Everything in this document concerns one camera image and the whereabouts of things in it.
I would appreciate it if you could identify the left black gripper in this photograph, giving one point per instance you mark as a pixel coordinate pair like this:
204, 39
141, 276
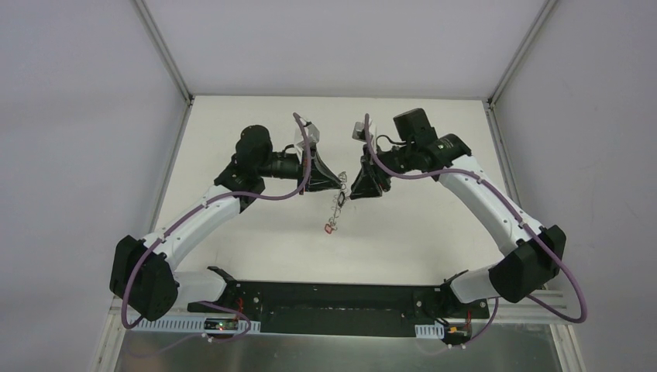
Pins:
311, 170

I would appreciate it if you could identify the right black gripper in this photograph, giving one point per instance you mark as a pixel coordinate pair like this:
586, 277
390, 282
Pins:
372, 167

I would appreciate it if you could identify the metal key ring disc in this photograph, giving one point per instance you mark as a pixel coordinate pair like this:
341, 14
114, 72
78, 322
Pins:
343, 178

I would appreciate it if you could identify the red tagged key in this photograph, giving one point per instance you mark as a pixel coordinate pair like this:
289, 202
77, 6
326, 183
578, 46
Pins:
329, 228

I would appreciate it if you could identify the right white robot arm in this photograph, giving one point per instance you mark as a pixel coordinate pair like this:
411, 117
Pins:
531, 251

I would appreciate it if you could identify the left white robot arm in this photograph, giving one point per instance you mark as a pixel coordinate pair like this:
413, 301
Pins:
145, 272

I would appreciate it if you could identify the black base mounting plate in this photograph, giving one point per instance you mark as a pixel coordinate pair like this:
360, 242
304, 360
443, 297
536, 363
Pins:
345, 309

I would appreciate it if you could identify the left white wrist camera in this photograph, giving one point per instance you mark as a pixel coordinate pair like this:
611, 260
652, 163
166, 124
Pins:
309, 134

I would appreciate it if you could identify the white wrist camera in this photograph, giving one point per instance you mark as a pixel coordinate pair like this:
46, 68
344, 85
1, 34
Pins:
360, 132
309, 134

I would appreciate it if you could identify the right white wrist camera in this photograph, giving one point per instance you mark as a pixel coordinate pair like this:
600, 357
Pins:
360, 132

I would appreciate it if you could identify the right white cable duct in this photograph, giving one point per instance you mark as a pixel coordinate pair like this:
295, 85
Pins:
430, 331

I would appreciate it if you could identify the white cable duct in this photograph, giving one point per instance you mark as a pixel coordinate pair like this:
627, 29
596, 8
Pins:
430, 331
212, 325

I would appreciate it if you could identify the aluminium frame rail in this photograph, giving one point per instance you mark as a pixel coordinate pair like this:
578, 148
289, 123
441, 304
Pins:
528, 312

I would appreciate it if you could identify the left white cable duct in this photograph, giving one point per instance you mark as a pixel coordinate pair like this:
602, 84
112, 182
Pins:
212, 325

